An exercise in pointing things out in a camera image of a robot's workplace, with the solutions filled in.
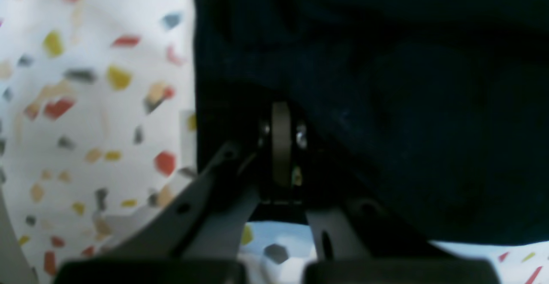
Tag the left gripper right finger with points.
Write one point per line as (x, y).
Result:
(357, 240)

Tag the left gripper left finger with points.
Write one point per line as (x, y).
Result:
(195, 240)

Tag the black t-shirt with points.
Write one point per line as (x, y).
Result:
(440, 107)

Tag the terrazzo patterned tablecloth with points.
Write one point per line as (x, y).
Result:
(99, 135)

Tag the white left panel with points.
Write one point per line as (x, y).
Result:
(14, 268)

